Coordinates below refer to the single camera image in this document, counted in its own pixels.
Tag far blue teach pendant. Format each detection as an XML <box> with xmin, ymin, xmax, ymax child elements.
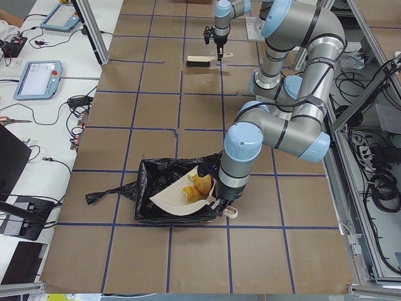
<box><xmin>40</xmin><ymin>3</ymin><xmax>80</xmax><ymax>32</ymax></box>

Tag bunch of keys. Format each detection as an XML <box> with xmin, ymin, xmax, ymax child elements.
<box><xmin>34</xmin><ymin>40</ymin><xmax>48</xmax><ymax>47</ymax></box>

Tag beige plastic dustpan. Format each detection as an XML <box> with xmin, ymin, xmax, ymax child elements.
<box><xmin>150</xmin><ymin>167</ymin><xmax>218</xmax><ymax>216</ymax></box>

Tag orange bread roll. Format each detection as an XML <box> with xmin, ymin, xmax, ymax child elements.
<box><xmin>194</xmin><ymin>174</ymin><xmax>212</xmax><ymax>194</ymax></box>

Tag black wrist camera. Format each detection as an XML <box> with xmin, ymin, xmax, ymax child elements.
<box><xmin>203</xmin><ymin>26</ymin><xmax>214</xmax><ymax>45</ymax></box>

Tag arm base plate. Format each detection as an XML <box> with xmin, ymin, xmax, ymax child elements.
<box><xmin>245</xmin><ymin>17</ymin><xmax>265</xmax><ymax>42</ymax></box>

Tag orange handled scissors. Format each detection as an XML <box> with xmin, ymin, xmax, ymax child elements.
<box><xmin>0</xmin><ymin>116</ymin><xmax>31</xmax><ymax>126</ymax></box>

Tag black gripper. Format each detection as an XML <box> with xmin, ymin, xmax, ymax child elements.
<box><xmin>214</xmin><ymin>33</ymin><xmax>227</xmax><ymax>60</ymax></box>
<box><xmin>211</xmin><ymin>181</ymin><xmax>245</xmax><ymax>216</ymax></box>

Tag black power adapter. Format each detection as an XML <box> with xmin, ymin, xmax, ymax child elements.
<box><xmin>67</xmin><ymin>96</ymin><xmax>93</xmax><ymax>108</ymax></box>

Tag black monitor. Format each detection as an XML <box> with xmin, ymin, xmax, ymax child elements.
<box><xmin>0</xmin><ymin>124</ymin><xmax>57</xmax><ymax>241</ymax></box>

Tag yellow-green apple piece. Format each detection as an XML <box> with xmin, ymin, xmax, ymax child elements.
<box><xmin>188</xmin><ymin>173</ymin><xmax>198</xmax><ymax>182</ymax></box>

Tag small orange bread chunk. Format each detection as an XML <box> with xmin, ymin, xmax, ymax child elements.
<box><xmin>182</xmin><ymin>186</ymin><xmax>201</xmax><ymax>204</ymax></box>

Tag blue teach pendant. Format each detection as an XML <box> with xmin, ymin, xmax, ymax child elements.
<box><xmin>13</xmin><ymin>60</ymin><xmax>63</xmax><ymax>100</ymax></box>
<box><xmin>40</xmin><ymin>3</ymin><xmax>80</xmax><ymax>32</ymax></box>

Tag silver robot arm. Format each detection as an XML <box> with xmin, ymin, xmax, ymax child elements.
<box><xmin>207</xmin><ymin>1</ymin><xmax>346</xmax><ymax>210</ymax></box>
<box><xmin>213</xmin><ymin>0</ymin><xmax>251</xmax><ymax>61</ymax></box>

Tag black bag lined bin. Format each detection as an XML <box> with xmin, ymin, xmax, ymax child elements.
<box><xmin>85</xmin><ymin>153</ymin><xmax>223</xmax><ymax>225</ymax></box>

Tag near blue teach pendant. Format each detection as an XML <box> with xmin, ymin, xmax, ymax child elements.
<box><xmin>13</xmin><ymin>60</ymin><xmax>63</xmax><ymax>100</ymax></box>

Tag aluminium frame post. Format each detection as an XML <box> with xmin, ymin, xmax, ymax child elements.
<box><xmin>71</xmin><ymin>0</ymin><xmax>110</xmax><ymax>66</ymax></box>

